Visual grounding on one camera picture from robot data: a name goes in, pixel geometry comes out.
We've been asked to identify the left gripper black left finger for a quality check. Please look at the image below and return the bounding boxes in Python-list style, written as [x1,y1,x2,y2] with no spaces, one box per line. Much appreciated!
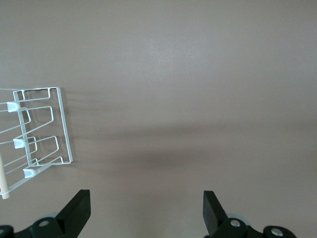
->
[0,189,91,238]

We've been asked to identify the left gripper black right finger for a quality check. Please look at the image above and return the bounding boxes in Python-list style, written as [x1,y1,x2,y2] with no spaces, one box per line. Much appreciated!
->
[203,190,298,238]

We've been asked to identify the brown table cover sheet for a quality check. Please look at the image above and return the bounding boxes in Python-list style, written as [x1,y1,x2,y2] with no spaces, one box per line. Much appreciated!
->
[0,0,317,238]

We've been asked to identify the white wire dish rack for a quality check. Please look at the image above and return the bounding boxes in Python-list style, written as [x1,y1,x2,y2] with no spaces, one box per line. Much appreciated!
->
[0,86,74,200]

